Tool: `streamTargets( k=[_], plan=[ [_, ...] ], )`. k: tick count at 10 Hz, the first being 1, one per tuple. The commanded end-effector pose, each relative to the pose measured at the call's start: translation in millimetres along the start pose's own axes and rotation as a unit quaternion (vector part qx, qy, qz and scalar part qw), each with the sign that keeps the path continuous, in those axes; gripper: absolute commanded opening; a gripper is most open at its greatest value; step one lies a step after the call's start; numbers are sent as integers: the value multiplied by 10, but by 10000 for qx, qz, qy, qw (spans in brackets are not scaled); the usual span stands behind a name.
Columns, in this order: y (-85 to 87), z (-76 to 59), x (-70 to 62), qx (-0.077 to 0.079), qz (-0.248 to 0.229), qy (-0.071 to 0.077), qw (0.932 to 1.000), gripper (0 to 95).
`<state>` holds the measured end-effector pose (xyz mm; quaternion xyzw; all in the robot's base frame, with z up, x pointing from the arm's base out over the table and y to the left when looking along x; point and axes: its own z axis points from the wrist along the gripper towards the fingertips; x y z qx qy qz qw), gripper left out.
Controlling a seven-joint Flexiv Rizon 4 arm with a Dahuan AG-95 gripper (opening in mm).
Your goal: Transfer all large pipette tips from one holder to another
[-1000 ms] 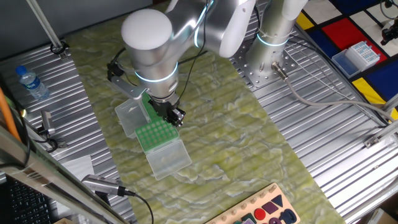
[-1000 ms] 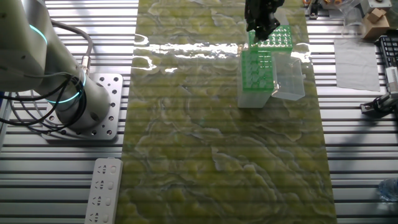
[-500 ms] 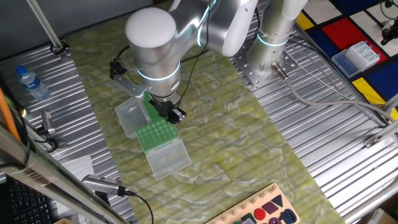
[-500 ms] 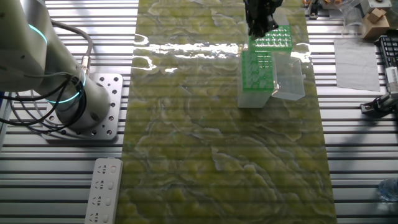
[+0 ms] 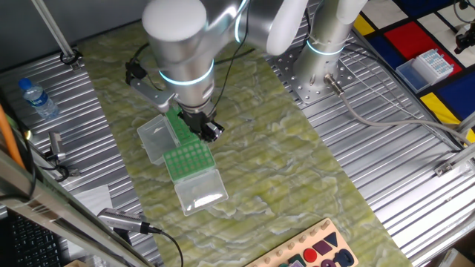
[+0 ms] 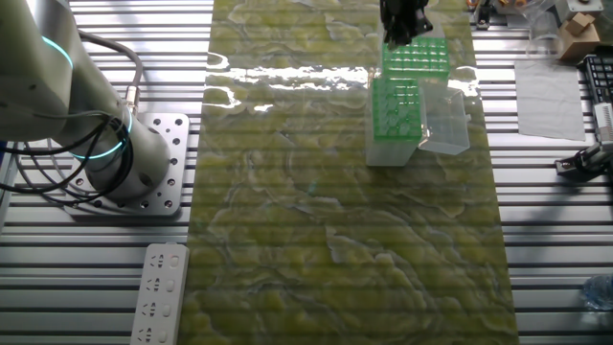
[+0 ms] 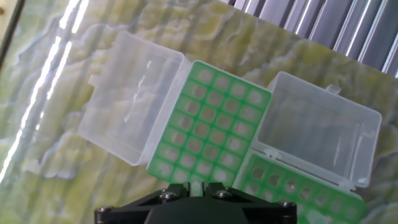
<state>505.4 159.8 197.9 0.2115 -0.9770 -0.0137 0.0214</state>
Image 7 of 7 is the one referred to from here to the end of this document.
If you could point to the green rack pipette tip box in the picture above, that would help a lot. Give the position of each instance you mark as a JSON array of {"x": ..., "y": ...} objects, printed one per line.
[
  {"x": 124, "y": 102},
  {"x": 311, "y": 130}
]

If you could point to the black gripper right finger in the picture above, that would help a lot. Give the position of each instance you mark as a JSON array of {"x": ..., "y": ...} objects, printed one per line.
[{"x": 217, "y": 189}]

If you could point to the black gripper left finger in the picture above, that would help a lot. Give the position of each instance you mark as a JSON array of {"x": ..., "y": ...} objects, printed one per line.
[{"x": 177, "y": 189}]

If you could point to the green marble pattern mat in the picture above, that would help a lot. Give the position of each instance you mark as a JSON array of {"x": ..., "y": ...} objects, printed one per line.
[{"x": 62, "y": 186}]

